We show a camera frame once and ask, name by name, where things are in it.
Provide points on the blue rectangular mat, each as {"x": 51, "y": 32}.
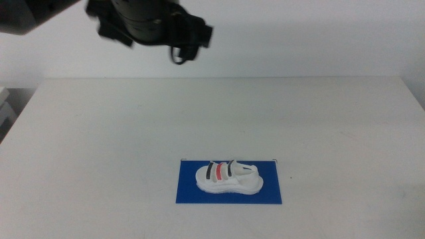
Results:
{"x": 186, "y": 196}

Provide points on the white side furniture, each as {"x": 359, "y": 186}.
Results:
{"x": 5, "y": 109}

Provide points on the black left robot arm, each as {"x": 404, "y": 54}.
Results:
{"x": 142, "y": 23}

